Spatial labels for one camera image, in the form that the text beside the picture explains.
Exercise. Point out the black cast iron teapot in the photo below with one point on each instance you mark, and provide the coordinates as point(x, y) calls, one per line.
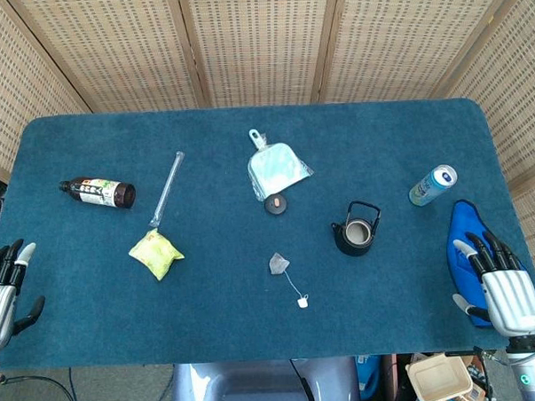
point(340, 244)

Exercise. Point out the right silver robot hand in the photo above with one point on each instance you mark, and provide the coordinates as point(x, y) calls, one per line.
point(511, 296)

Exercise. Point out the brown bottle with label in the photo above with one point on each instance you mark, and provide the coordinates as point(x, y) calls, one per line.
point(98, 192)

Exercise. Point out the blue microfiber cloth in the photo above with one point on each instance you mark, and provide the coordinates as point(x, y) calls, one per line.
point(462, 227)

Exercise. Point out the yellow snack packet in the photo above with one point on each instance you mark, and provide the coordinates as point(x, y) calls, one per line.
point(156, 254)

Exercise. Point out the grey robot torso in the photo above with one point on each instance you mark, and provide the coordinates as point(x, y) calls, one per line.
point(258, 387)

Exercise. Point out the light blue drink can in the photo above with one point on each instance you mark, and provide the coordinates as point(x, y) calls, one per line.
point(429, 186)

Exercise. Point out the blue package under table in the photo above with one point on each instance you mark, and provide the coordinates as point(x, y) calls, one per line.
point(368, 378)

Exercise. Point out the small black round lid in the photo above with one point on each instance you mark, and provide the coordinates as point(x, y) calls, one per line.
point(276, 204)

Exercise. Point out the light blue plastic dustpan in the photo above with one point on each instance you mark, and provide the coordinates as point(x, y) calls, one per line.
point(272, 169)

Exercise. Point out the beige takeaway box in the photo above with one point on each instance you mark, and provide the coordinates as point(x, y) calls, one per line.
point(439, 375)

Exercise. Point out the teal carpet table mat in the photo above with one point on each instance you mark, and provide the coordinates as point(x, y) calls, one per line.
point(209, 300)

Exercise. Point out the woven bamboo folding screen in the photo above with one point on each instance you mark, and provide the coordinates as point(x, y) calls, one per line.
point(260, 41)

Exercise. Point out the clear tube in plastic sleeve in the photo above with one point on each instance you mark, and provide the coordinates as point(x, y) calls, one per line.
point(167, 189)

